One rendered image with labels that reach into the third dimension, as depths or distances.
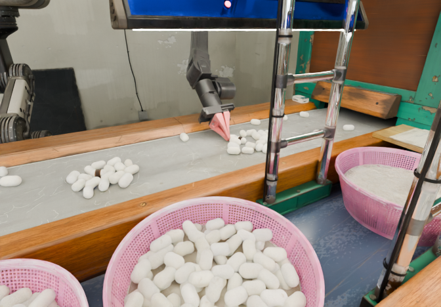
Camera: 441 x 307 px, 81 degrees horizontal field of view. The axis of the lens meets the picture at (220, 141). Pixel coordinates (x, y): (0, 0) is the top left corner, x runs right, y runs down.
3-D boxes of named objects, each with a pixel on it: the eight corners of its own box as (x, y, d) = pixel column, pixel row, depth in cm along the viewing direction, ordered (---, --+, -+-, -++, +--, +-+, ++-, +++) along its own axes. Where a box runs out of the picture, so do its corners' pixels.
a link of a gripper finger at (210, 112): (239, 132, 72) (226, 105, 75) (217, 137, 68) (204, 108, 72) (231, 143, 77) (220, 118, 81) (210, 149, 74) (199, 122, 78)
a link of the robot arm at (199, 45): (189, 8, 106) (199, -17, 98) (201, 13, 108) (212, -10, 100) (183, 86, 84) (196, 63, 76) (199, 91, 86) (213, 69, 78)
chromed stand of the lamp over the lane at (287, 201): (218, 180, 68) (218, -17, 50) (277, 163, 77) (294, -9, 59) (262, 224, 53) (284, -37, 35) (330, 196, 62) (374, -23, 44)
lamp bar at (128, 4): (111, 29, 46) (104, -18, 44) (342, 29, 74) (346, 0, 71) (117, 29, 40) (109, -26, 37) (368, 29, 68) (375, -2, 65)
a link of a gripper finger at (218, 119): (247, 130, 73) (233, 103, 76) (225, 135, 70) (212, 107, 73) (238, 142, 78) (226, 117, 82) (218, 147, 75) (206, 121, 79)
